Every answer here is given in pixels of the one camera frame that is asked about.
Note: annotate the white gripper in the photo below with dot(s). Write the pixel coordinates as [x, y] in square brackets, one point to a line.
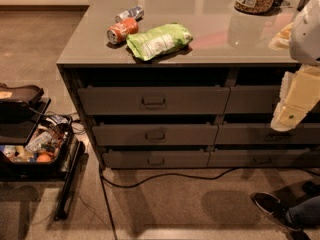
[306, 34]

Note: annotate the grey drawer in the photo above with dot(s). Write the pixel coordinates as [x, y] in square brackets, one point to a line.
[153, 100]
[252, 99]
[156, 159]
[155, 134]
[262, 133]
[301, 158]

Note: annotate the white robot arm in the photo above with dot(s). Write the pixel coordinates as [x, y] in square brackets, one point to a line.
[305, 35]

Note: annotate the grey drawer cabinet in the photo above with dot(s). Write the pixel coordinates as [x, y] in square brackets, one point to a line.
[162, 84]

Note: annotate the green chip bag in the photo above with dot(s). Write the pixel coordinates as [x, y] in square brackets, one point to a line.
[160, 40]

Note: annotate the black sneaker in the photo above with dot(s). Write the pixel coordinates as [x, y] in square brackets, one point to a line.
[274, 207]

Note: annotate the orange soda can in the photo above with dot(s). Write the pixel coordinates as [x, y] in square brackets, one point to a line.
[118, 32]

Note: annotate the blue jeans leg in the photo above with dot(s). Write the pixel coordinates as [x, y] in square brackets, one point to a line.
[306, 213]

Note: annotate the brown leather bag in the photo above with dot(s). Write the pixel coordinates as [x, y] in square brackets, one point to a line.
[27, 95]

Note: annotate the black bin with groceries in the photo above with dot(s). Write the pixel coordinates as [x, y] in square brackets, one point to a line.
[50, 137]

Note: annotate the orange fruit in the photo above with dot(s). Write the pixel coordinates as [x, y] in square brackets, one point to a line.
[43, 158]

